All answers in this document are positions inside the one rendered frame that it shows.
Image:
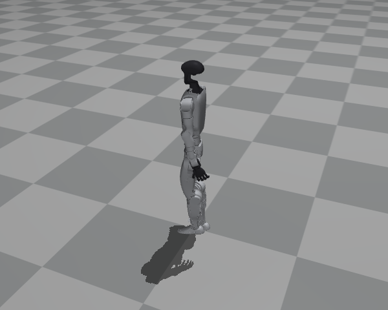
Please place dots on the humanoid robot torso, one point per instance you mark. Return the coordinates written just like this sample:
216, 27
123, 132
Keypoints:
199, 114

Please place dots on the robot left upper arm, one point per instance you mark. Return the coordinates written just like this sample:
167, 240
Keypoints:
186, 108

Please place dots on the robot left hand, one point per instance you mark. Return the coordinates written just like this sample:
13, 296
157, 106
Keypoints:
199, 172

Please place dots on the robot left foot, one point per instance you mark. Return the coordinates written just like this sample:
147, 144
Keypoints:
188, 230

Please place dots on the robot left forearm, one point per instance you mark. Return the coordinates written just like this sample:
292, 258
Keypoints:
189, 144

